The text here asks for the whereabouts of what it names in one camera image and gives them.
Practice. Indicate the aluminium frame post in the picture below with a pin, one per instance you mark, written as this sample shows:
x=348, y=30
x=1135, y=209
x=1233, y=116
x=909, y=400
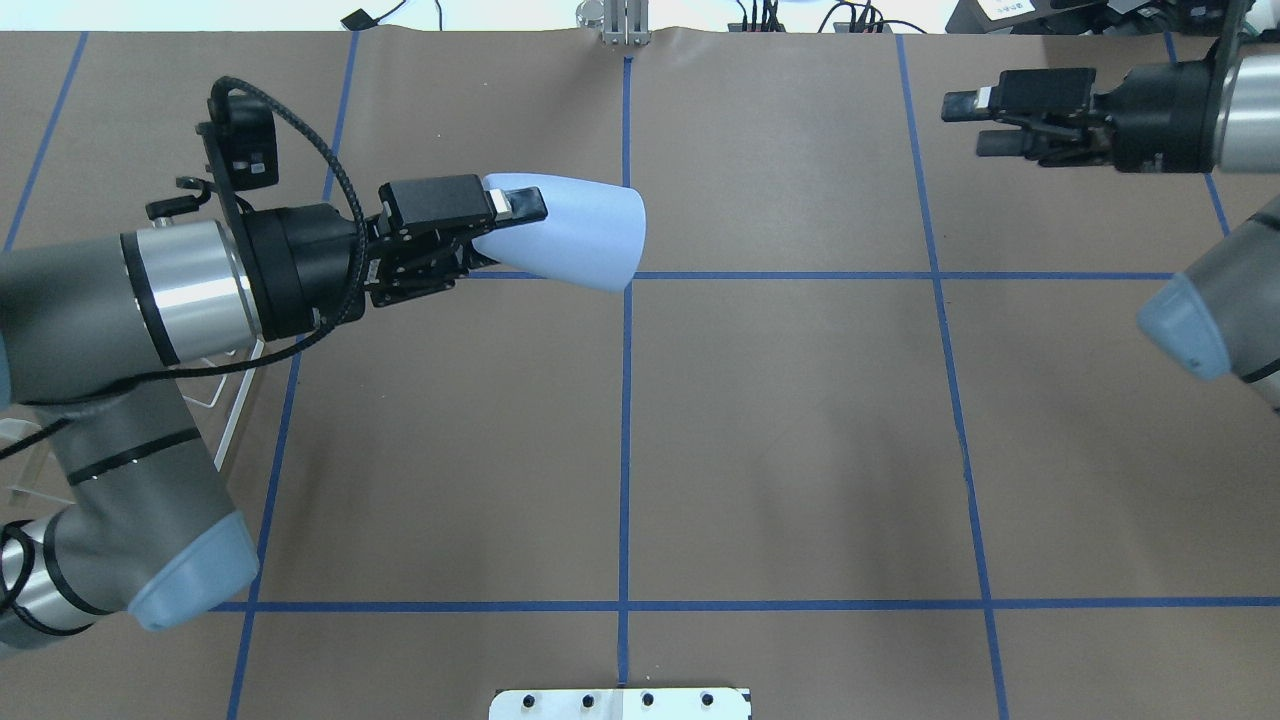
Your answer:
x=618, y=22

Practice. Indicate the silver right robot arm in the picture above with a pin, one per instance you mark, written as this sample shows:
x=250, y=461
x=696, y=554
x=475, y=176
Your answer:
x=1220, y=315

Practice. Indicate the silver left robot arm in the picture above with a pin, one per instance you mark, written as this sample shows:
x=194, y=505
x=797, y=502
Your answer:
x=92, y=333

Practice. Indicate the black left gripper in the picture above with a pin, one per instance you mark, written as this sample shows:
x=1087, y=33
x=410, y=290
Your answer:
x=300, y=268

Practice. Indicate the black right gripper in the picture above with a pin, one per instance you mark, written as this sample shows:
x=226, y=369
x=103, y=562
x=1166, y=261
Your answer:
x=1167, y=115

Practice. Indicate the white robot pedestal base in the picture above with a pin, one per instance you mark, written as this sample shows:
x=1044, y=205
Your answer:
x=623, y=703

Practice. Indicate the small black sensor puck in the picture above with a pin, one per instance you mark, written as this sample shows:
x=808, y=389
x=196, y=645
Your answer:
x=359, y=21

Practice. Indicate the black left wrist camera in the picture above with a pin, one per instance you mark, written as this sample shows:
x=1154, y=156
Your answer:
x=241, y=147

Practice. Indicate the light blue plastic cup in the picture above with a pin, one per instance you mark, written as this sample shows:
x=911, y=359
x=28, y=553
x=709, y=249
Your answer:
x=593, y=235

